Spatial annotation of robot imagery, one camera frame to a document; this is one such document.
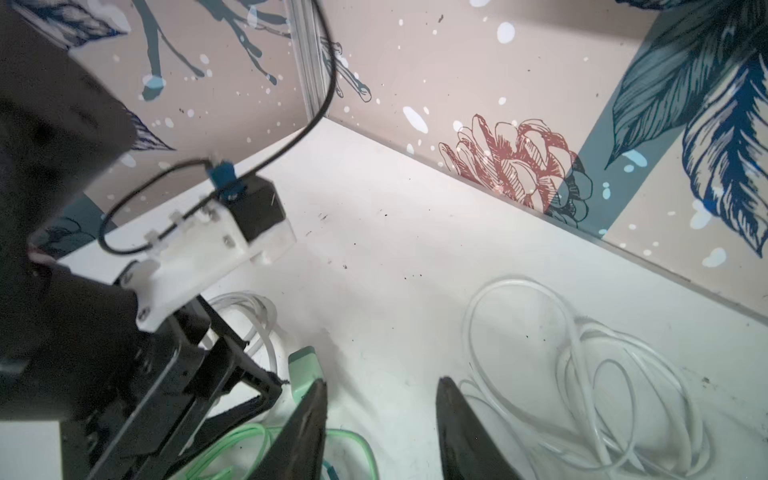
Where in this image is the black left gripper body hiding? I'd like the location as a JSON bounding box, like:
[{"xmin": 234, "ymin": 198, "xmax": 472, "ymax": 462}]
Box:
[{"xmin": 1, "ymin": 264, "xmax": 210, "ymax": 479}]

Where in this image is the green charging cable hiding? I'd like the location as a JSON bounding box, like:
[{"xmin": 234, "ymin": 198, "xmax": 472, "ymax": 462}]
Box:
[{"xmin": 170, "ymin": 421, "xmax": 380, "ymax": 480}]

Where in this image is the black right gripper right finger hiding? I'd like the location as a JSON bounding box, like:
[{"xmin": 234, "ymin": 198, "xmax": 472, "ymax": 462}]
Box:
[{"xmin": 435, "ymin": 377, "xmax": 521, "ymax": 480}]

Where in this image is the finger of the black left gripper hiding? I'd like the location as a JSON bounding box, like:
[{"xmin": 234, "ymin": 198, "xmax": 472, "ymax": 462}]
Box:
[
  {"xmin": 167, "ymin": 348, "xmax": 282, "ymax": 479},
  {"xmin": 89, "ymin": 297, "xmax": 238, "ymax": 479}
]

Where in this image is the green plug adapter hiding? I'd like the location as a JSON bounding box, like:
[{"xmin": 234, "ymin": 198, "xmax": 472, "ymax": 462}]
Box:
[{"xmin": 288, "ymin": 346, "xmax": 324, "ymax": 404}]

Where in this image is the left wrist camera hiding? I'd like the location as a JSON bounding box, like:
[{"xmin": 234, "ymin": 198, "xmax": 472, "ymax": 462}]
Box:
[{"xmin": 121, "ymin": 176, "xmax": 296, "ymax": 332}]

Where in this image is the white charger adapter with cable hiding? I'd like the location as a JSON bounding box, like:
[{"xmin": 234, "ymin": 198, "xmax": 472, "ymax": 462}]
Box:
[{"xmin": 460, "ymin": 277, "xmax": 714, "ymax": 479}]

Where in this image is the white power strip cord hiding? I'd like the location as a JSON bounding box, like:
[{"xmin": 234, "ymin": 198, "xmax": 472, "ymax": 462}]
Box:
[{"xmin": 200, "ymin": 292, "xmax": 280, "ymax": 376}]

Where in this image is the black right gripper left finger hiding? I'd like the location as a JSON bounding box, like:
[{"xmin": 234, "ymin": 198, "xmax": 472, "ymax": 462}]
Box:
[{"xmin": 248, "ymin": 379, "xmax": 328, "ymax": 479}]

